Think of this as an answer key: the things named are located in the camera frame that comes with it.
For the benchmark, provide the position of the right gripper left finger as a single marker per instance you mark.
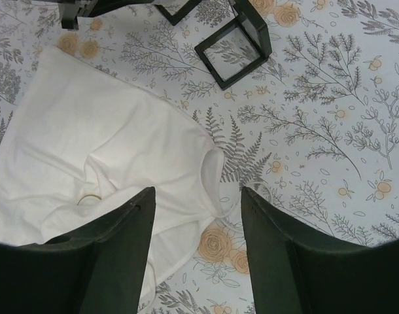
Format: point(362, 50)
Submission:
point(97, 268)

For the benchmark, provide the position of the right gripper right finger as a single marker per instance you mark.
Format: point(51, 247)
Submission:
point(295, 268)

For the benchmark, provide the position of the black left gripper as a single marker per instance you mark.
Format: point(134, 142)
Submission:
point(70, 10)

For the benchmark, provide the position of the white garment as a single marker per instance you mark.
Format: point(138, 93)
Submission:
point(80, 131)

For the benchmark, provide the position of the blue painting brooch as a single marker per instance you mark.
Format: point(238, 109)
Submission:
point(89, 199)

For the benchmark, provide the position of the left black display box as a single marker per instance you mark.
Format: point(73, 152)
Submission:
point(177, 10)

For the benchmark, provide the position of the black display box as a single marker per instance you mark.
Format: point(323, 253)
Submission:
point(238, 48)
point(177, 10)

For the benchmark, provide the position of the floral table mat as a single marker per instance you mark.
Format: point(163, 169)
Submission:
point(315, 129)

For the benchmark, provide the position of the right black display box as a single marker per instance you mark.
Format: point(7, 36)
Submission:
point(238, 48)

